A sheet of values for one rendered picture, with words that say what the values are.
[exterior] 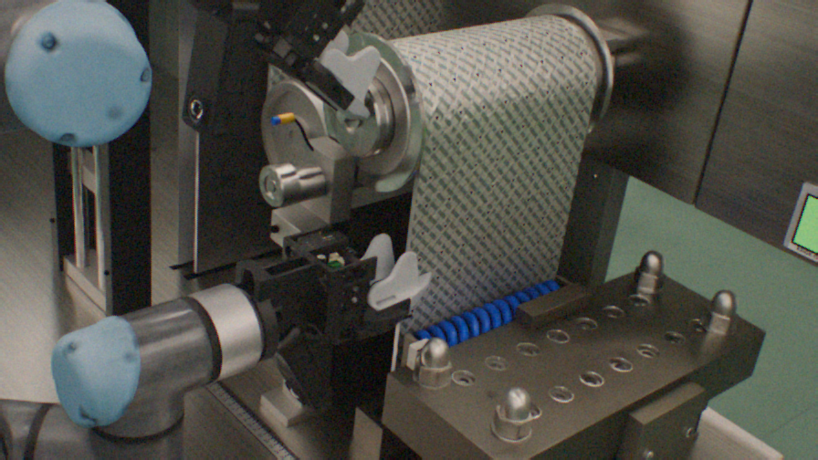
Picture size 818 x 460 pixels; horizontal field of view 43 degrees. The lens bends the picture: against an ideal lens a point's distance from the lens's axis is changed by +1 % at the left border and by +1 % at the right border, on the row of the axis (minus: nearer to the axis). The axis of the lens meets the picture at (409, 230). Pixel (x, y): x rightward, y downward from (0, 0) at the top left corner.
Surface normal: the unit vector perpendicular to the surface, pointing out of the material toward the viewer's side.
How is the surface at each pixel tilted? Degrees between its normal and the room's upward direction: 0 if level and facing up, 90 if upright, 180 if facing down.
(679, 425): 90
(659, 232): 0
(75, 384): 90
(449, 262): 90
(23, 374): 0
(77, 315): 0
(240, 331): 61
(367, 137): 90
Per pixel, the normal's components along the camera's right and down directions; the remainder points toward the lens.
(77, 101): 0.48, 0.47
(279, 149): -0.75, 0.23
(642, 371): 0.11, -0.87
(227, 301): 0.30, -0.70
